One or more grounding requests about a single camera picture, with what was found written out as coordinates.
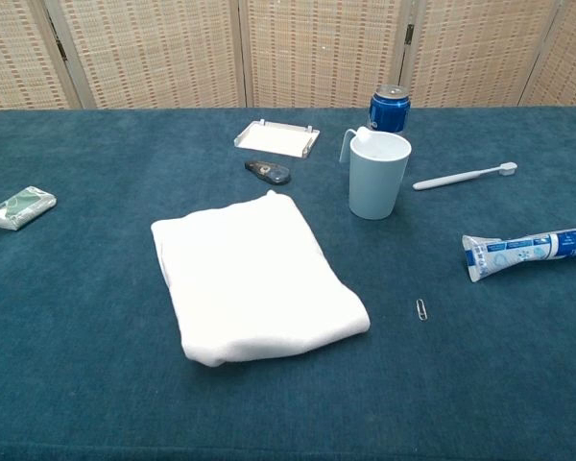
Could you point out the white toothbrush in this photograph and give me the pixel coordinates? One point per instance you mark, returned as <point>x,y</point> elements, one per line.
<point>451,179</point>

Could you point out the blue white toothpaste tube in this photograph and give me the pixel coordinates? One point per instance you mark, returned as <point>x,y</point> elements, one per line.
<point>509,247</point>

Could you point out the light blue plastic cup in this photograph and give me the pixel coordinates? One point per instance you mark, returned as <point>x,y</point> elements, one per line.
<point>376,182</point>

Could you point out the white folded towel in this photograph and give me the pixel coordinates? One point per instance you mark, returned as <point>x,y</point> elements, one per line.
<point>249,274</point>

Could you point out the correction tape dispenser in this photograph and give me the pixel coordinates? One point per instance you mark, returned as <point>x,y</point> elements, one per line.
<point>269,172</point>

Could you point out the white plastic tray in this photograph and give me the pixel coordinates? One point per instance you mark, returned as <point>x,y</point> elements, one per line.
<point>273,139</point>

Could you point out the metal paper clip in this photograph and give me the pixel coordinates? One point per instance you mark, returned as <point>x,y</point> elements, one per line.
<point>421,309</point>

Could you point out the blue soda can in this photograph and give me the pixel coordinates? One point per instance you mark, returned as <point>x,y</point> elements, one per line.
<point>389,113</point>

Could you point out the bamboo folding screen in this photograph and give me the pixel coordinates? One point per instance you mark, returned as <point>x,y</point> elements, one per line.
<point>173,48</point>

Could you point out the blue table cloth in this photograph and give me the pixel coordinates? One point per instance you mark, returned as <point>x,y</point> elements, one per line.
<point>77,312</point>

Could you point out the green tissue pack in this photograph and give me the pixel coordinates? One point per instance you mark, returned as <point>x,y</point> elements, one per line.
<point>24,206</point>

